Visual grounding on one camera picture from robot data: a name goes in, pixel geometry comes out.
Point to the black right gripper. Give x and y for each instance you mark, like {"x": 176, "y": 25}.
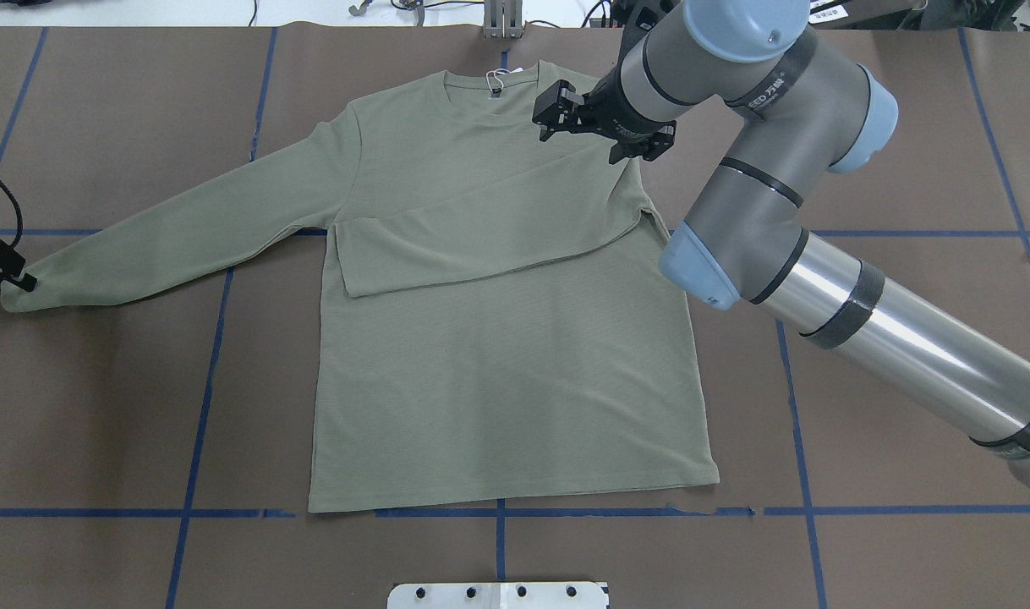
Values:
{"x": 614, "y": 116}

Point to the olive green long-sleeve shirt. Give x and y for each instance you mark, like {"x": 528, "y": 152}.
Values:
{"x": 494, "y": 323}

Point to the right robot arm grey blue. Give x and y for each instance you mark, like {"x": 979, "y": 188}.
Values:
{"x": 807, "y": 110}

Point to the white paper hang tag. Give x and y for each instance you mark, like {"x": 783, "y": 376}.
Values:
{"x": 495, "y": 80}

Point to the brown table cover mat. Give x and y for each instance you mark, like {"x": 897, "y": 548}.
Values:
{"x": 158, "y": 454}

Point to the black box with white label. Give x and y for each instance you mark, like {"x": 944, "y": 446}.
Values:
{"x": 856, "y": 15}

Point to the grey aluminium frame post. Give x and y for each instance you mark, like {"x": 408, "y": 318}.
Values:
{"x": 503, "y": 19}

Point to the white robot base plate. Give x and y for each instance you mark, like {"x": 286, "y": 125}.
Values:
{"x": 519, "y": 594}

